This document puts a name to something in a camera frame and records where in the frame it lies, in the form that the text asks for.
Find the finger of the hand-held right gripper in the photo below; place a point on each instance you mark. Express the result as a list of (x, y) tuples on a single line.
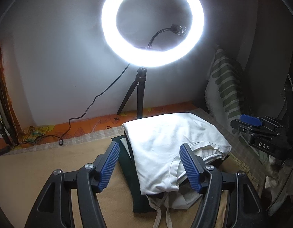
[(250, 120), (242, 128)]

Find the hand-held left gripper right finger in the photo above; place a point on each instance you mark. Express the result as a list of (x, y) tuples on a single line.
[(190, 168)]

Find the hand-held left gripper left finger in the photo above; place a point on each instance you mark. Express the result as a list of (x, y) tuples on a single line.
[(108, 168)]

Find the white t-shirt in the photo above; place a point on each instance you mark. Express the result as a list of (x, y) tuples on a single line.
[(160, 147)]

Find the dark green garment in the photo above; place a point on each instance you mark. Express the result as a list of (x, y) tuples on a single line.
[(130, 171)]

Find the cream crumpled cloth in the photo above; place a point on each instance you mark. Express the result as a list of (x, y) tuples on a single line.
[(274, 171)]

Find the white green striped towel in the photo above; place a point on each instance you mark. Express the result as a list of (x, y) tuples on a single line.
[(222, 87)]

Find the beige blanket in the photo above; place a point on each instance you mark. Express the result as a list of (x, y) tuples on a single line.
[(42, 156)]

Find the black gooseneck holder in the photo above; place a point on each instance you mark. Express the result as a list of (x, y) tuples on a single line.
[(152, 40)]

